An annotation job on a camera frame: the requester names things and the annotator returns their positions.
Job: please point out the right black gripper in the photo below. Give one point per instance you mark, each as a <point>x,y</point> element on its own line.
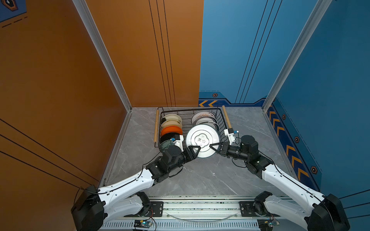
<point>219,144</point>

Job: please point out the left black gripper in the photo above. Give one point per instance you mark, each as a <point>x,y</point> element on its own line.
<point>192,155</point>

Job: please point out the white plate flower outline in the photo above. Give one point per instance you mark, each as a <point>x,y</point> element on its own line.
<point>203,136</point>

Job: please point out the black wire dish rack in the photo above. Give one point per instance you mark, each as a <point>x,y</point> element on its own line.
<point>186,115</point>

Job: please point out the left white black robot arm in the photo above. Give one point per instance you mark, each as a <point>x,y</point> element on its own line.
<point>97,206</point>

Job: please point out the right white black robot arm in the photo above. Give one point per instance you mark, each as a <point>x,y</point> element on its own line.
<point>311,210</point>

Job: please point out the white plate dark green rim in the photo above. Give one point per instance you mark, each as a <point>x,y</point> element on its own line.
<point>214,125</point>

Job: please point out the teal patterned plate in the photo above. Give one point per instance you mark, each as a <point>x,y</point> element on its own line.
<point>165,145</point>

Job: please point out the black plate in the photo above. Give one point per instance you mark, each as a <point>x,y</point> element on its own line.
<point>170,136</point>

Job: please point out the white plate striped rim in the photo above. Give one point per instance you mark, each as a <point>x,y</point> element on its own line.
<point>205,119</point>

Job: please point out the orange plate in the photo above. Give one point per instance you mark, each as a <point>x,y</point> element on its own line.
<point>171,129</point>

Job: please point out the white plate red dotted pattern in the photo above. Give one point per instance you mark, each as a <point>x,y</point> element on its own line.
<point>200,114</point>

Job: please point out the beige plate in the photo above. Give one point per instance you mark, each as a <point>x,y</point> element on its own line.
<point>171,122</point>

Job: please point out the cream plate dark rim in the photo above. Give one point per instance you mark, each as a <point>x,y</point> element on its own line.
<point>171,117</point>

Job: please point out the left green circuit board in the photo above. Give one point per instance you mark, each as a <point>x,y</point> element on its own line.
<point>142,225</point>

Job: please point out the right circuit board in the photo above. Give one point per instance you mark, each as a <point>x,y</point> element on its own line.
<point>267,225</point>

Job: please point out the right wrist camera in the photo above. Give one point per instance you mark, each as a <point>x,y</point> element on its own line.
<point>230,133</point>

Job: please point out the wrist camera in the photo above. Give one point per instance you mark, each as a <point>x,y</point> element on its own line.
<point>230,133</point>
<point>178,140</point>

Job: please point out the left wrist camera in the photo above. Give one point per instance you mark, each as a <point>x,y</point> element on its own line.
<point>178,140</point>

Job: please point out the near wooden rack handle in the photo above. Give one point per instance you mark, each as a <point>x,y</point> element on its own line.
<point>226,117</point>

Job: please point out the wooden rack handle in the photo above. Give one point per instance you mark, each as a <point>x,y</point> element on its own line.
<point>226,117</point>
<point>156,126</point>

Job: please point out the far wooden rack handle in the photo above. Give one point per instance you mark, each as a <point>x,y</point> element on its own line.
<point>156,126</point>

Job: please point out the aluminium mounting rail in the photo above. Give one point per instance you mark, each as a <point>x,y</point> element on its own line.
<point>202,214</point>

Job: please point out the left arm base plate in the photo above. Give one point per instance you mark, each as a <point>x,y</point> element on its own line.
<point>155,209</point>

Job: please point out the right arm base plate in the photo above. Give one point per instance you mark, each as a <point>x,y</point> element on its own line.
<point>254,209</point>

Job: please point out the left aluminium corner post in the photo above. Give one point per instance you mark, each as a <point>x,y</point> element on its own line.
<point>93,31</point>

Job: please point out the aluminium corner post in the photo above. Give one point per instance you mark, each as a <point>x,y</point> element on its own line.
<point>309,28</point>
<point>93,31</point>

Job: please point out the right aluminium corner post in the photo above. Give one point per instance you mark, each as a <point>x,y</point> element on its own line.
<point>309,28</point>

